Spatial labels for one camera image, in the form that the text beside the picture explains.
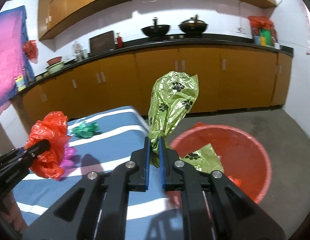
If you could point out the red bottle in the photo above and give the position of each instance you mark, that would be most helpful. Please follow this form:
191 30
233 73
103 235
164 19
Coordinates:
119 42

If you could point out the red bag of groceries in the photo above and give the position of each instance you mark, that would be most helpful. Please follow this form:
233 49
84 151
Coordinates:
263 31

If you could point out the magenta plastic bag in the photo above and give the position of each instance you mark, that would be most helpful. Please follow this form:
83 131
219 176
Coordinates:
67 160

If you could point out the green basin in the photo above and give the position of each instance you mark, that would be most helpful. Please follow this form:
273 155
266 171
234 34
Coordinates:
55 67

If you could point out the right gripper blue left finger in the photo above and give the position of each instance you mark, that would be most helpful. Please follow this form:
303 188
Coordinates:
147 148

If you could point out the dark cutting board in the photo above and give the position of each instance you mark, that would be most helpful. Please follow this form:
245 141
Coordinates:
102 43

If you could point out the yellow detergent bottle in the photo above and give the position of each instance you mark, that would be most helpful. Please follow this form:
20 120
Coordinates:
20 83

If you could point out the red plastic trash basket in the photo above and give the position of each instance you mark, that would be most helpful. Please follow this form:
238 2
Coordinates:
241 155

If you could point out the green paw print bag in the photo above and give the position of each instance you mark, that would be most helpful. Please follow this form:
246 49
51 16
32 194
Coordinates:
172 109

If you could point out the clear jar with bag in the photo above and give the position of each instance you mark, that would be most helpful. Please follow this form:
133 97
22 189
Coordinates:
79 52

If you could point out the pink blue curtain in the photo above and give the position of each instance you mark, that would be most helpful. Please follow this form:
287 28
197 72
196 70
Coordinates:
14 62

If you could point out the red basin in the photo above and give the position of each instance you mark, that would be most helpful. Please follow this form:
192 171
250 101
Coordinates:
54 60

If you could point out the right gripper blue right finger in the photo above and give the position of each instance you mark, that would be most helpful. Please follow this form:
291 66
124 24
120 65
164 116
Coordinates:
162 156

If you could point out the lower wooden cabinets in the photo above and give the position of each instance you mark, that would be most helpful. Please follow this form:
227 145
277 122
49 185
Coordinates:
205 78

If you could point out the blue white striped tablecloth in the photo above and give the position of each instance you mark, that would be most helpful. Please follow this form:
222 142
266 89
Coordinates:
151 215

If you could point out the white mug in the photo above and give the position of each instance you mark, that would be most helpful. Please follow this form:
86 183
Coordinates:
277 45

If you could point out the small green plastic wrapper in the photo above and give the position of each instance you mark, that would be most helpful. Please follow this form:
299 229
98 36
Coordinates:
86 131

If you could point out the hanging red plastic bag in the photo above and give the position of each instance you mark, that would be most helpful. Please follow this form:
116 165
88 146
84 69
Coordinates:
31 51

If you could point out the person's left hand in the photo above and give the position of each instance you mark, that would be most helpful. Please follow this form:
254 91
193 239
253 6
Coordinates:
12 213

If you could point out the black wok left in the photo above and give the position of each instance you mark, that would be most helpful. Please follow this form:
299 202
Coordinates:
156 30

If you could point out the black wok with lid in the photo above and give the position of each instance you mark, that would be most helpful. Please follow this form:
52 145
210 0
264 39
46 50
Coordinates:
193 25

